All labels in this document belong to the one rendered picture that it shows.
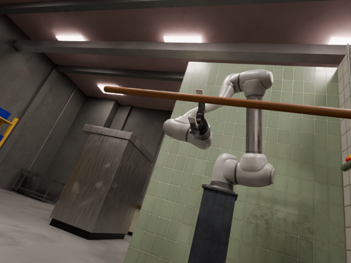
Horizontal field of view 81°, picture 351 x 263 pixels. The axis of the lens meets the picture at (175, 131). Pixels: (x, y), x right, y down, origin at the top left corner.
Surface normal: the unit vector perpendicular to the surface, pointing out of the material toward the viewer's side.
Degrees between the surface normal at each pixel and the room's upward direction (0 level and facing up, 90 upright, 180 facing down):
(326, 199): 90
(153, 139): 90
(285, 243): 90
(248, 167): 110
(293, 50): 90
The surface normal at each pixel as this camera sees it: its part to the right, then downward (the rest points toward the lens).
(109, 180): -0.21, -0.45
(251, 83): -0.58, 0.00
